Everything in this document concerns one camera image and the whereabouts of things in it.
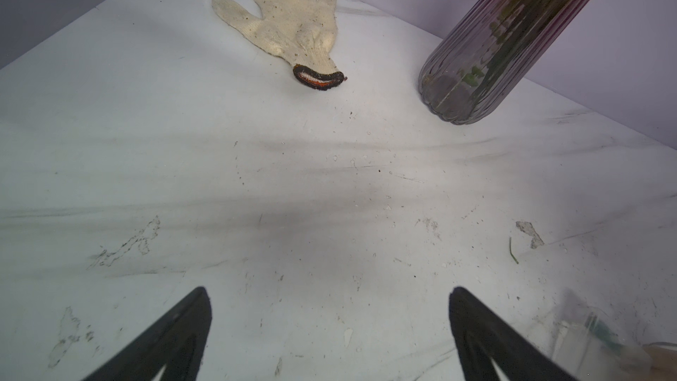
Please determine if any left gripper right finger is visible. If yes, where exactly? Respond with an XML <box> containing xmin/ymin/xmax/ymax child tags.
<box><xmin>449</xmin><ymin>287</ymin><xmax>574</xmax><ymax>381</ymax></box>

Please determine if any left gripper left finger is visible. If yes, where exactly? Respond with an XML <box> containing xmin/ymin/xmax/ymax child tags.
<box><xmin>86</xmin><ymin>287</ymin><xmax>213</xmax><ymax>380</ymax></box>

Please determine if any white knit glove black cuff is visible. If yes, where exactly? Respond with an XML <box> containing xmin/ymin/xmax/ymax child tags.
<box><xmin>212</xmin><ymin>0</ymin><xmax>347</xmax><ymax>91</ymax></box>

